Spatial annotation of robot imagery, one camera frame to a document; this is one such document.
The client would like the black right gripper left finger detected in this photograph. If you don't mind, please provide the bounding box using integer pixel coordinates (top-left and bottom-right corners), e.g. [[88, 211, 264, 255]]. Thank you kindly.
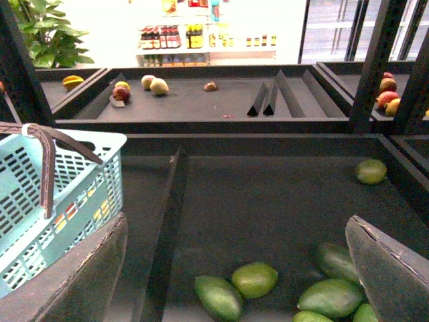
[[1, 213, 128, 321]]

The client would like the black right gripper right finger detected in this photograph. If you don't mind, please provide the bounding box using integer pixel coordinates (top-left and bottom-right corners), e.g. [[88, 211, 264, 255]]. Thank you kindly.
[[345, 216, 428, 321]]

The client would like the light blue plastic basket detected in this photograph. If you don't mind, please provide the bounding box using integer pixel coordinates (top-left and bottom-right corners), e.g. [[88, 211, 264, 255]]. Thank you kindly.
[[1, 122, 127, 296]]

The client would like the dark green avocado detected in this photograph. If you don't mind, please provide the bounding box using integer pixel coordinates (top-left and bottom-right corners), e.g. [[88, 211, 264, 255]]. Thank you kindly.
[[194, 275, 243, 321]]

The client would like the black display tray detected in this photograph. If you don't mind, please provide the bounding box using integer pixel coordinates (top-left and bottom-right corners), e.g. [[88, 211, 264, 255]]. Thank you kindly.
[[53, 65, 351, 134]]

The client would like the green potted plant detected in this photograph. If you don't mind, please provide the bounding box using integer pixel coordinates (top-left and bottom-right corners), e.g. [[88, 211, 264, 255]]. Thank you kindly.
[[9, 0, 94, 69]]

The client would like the white shelf with bottles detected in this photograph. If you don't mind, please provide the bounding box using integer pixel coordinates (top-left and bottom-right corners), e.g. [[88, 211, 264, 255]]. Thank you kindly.
[[136, 1, 278, 67]]

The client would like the brown basket handle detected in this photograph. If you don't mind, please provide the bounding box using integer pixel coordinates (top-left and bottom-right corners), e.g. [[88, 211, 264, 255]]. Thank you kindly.
[[1, 121, 103, 165], [21, 123, 56, 219]]

